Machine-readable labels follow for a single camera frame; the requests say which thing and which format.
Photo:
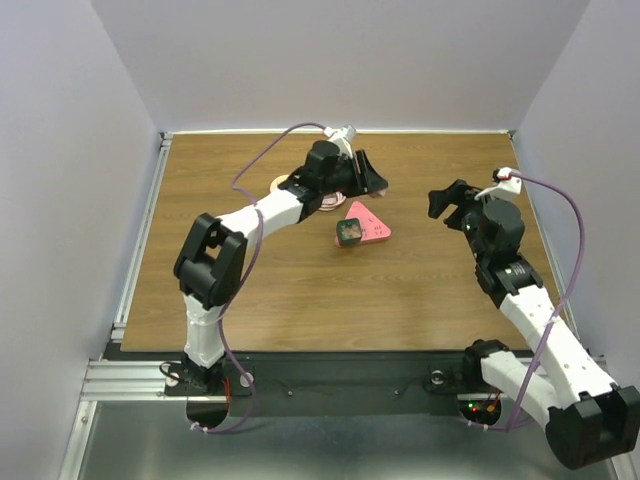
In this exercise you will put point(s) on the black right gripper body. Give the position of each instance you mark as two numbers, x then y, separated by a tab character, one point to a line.
468	214

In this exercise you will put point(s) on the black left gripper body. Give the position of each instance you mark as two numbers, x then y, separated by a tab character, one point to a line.
344	179

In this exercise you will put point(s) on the pink triangular power strip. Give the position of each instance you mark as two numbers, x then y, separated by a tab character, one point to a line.
374	229

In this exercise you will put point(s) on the dark green plug adapter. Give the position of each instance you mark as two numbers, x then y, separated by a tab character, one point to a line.
348	232

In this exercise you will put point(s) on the round pink power strip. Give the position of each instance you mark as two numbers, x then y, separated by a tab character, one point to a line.
277	181

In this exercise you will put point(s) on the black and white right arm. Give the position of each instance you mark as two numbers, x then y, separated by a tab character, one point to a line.
585	414

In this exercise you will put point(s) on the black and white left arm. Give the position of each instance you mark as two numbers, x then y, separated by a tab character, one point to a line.
211	263

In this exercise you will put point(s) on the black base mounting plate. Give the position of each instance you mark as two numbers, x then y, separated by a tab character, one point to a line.
238	400

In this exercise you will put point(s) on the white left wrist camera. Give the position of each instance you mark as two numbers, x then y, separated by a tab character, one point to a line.
342	137

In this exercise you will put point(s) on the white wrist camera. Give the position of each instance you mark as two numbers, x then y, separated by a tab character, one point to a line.
342	137
506	185

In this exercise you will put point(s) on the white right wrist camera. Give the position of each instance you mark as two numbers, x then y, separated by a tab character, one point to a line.
506	185

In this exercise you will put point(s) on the aluminium table edge rail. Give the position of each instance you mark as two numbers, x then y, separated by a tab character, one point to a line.
121	318

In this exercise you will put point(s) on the aluminium front frame rail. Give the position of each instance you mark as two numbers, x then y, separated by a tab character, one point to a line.
434	372

